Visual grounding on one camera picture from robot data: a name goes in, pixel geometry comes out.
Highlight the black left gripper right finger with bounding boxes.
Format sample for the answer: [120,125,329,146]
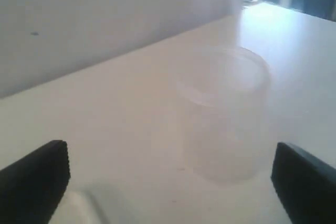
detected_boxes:
[271,142,335,223]

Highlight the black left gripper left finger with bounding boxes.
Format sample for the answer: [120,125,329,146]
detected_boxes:
[1,140,70,223]

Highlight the white rectangular tray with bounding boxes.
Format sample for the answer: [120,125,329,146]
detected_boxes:
[49,190,103,224]

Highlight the frosted plastic beaker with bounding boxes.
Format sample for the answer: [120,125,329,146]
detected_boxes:
[173,47,272,185]

